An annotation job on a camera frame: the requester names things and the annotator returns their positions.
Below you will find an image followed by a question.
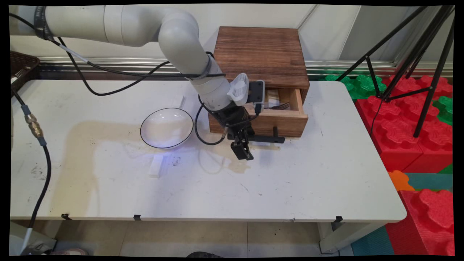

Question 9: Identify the pink shoe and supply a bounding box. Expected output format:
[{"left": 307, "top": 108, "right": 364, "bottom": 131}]
[{"left": 51, "top": 248, "right": 88, "bottom": 256}]

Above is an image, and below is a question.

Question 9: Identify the teal foam mat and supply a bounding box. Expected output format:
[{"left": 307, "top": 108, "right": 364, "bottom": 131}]
[
  {"left": 404, "top": 173, "right": 453, "bottom": 192},
  {"left": 351, "top": 225, "right": 395, "bottom": 256}
]

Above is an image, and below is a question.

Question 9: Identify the orange foam piece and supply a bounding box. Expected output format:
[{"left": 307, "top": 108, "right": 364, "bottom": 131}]
[{"left": 388, "top": 170, "right": 415, "bottom": 192}]

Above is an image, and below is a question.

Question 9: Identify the silver fork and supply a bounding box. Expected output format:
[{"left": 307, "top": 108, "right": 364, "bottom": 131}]
[{"left": 264, "top": 102, "right": 291, "bottom": 111}]

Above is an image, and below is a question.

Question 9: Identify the dark brown wicker basket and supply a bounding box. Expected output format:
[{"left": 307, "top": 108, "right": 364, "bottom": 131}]
[{"left": 10, "top": 51, "right": 40, "bottom": 91}]

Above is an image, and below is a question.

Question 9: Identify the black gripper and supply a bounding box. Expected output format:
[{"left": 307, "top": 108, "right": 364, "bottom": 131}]
[{"left": 210, "top": 103, "right": 254, "bottom": 161}]

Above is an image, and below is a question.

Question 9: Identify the black looping arm cable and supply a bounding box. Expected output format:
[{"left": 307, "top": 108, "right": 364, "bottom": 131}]
[{"left": 56, "top": 36, "right": 171, "bottom": 96}]

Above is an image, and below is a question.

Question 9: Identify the black drawer handle bar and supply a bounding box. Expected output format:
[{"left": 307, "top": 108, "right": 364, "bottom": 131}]
[{"left": 228, "top": 126, "right": 286, "bottom": 145}]

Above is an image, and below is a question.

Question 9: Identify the black cable strap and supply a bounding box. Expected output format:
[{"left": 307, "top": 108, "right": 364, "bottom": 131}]
[
  {"left": 188, "top": 53, "right": 226, "bottom": 80},
  {"left": 34, "top": 6, "right": 55, "bottom": 41}
]

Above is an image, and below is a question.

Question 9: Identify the black hose with brass fitting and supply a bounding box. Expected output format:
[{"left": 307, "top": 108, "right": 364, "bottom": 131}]
[{"left": 9, "top": 14, "right": 53, "bottom": 256}]

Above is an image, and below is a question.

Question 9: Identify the black tripod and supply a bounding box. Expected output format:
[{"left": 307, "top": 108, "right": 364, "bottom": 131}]
[{"left": 335, "top": 5, "right": 455, "bottom": 138}]

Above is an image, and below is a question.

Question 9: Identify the black and white wrist camera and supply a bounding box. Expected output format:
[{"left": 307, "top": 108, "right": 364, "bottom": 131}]
[{"left": 248, "top": 80, "right": 266, "bottom": 115}]

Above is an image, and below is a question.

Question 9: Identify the red foam building block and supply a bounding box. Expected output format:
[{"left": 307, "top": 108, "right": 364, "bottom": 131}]
[
  {"left": 355, "top": 75, "right": 454, "bottom": 174},
  {"left": 385, "top": 188, "right": 455, "bottom": 256}
]

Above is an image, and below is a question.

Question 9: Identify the white plate with black rim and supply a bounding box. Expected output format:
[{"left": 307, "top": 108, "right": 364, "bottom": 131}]
[{"left": 140, "top": 108, "right": 194, "bottom": 149}]

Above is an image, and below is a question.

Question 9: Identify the brown wooden drawer cabinet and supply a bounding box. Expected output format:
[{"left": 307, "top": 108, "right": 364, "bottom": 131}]
[{"left": 212, "top": 26, "right": 310, "bottom": 104}]

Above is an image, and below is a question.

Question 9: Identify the dark shoe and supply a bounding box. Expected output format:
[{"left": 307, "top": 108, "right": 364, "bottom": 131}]
[{"left": 186, "top": 251, "right": 222, "bottom": 258}]

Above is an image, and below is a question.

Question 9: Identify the black cable with white sleeve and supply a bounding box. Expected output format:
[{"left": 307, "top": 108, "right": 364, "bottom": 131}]
[{"left": 47, "top": 36, "right": 227, "bottom": 79}]

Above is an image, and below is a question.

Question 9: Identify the aluminium wall rail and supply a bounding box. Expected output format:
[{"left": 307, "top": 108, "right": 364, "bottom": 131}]
[{"left": 38, "top": 56, "right": 453, "bottom": 81}]

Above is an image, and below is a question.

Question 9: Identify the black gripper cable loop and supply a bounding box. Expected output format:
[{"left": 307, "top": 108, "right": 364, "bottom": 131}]
[{"left": 194, "top": 95, "right": 228, "bottom": 146}]

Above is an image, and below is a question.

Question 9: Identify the white vented wrist mount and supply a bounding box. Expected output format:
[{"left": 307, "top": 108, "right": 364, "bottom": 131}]
[{"left": 227, "top": 73, "right": 250, "bottom": 107}]

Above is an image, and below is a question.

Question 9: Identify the white table leg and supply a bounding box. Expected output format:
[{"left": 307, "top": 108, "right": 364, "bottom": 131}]
[
  {"left": 9, "top": 221, "right": 57, "bottom": 256},
  {"left": 318, "top": 222, "right": 382, "bottom": 253}
]

